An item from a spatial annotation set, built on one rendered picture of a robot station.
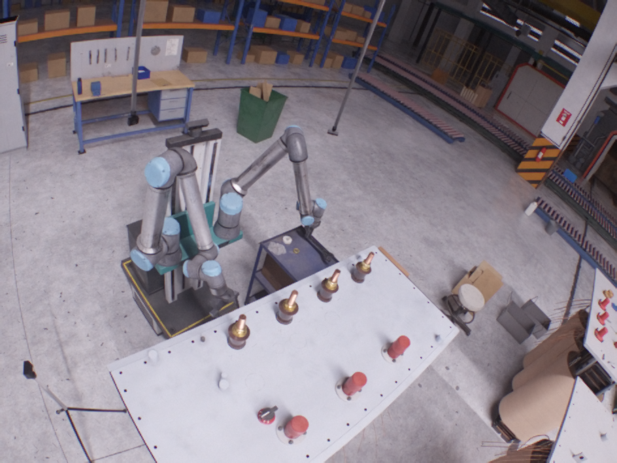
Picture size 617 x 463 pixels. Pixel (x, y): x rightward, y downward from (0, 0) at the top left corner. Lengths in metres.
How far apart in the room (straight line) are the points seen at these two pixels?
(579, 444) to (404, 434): 1.67
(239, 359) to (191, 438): 0.40
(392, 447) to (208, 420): 2.08
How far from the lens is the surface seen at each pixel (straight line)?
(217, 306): 1.78
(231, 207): 2.15
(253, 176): 2.23
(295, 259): 2.57
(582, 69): 11.16
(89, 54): 5.49
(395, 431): 3.22
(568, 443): 2.13
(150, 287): 2.83
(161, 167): 1.43
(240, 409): 1.40
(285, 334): 1.58
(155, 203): 1.57
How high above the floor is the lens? 2.70
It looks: 40 degrees down
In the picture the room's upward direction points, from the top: 22 degrees clockwise
